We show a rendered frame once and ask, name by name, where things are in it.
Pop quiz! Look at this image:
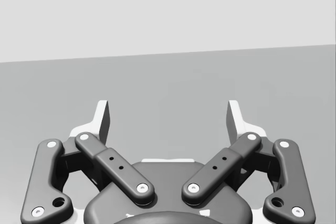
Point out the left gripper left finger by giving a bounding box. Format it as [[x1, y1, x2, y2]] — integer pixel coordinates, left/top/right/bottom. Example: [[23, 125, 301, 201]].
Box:
[[20, 100, 155, 224]]

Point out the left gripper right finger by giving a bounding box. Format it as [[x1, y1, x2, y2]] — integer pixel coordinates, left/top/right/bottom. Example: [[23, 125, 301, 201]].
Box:
[[181, 100, 317, 224]]

